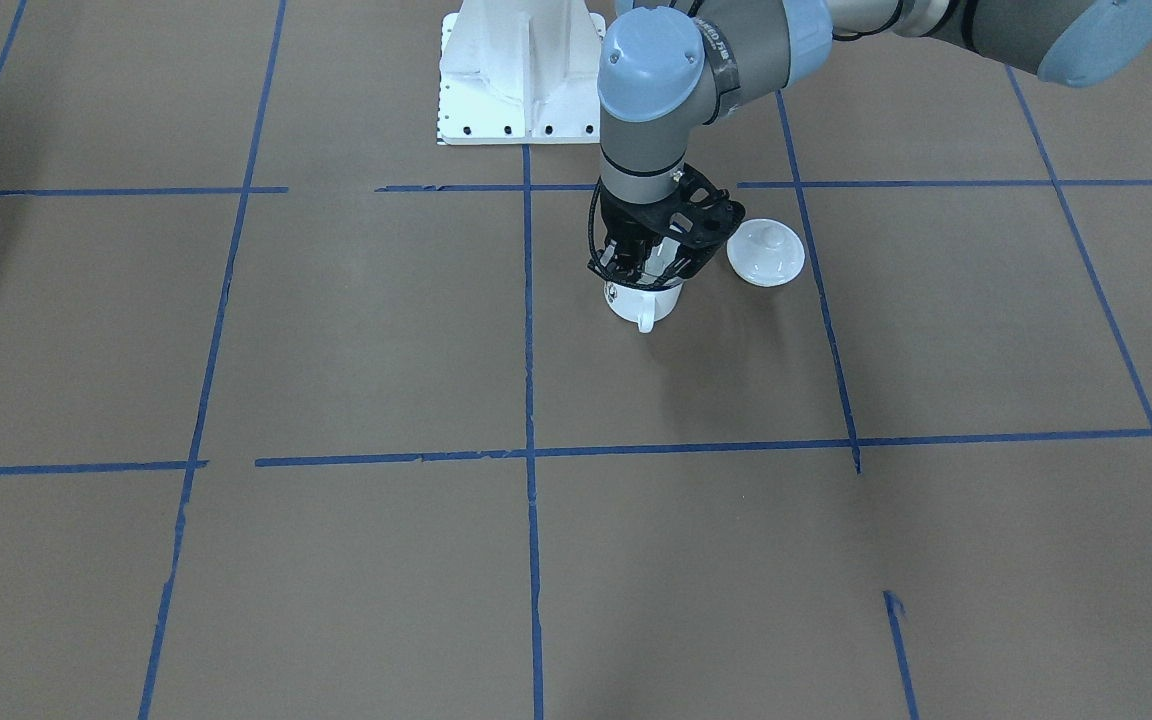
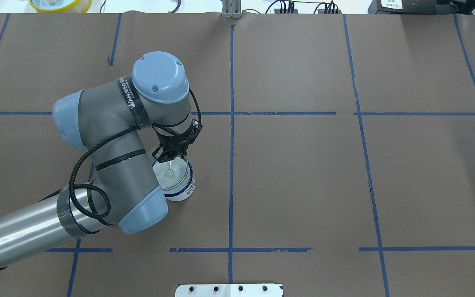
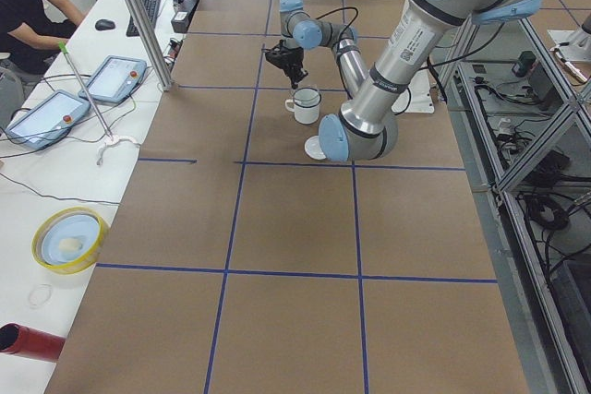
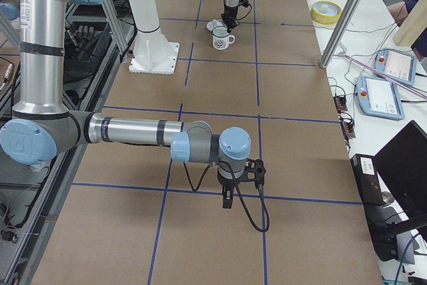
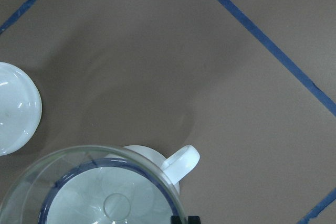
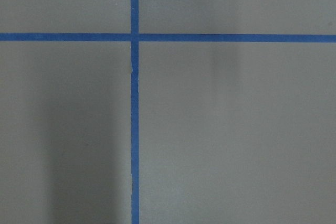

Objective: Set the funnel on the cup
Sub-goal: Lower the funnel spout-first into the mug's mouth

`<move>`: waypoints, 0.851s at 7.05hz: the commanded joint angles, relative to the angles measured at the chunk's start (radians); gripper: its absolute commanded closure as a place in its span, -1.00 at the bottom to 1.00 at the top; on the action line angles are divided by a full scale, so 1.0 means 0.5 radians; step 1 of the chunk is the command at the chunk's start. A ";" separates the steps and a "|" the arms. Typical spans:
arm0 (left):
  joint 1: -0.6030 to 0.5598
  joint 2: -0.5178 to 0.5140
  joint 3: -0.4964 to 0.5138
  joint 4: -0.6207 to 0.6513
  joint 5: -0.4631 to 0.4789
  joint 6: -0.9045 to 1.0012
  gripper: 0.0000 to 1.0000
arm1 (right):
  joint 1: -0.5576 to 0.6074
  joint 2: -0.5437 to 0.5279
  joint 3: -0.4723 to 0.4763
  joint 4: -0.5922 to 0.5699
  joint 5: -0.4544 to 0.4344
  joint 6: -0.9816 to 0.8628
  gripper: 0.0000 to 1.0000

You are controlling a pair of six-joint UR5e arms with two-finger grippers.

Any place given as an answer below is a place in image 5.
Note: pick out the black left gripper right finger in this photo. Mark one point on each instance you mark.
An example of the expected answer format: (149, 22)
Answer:
(194, 220)

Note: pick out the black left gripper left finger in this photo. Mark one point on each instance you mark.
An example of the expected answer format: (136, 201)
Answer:
(175, 220)

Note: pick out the clear glass funnel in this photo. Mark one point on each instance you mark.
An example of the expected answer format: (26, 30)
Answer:
(24, 200)

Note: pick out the white cup blue rim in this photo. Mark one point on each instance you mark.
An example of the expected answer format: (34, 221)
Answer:
(113, 188)

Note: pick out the white round lid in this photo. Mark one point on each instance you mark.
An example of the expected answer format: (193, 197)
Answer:
(21, 108)

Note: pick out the blue tape strip long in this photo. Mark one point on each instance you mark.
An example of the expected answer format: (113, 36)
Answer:
(260, 36)

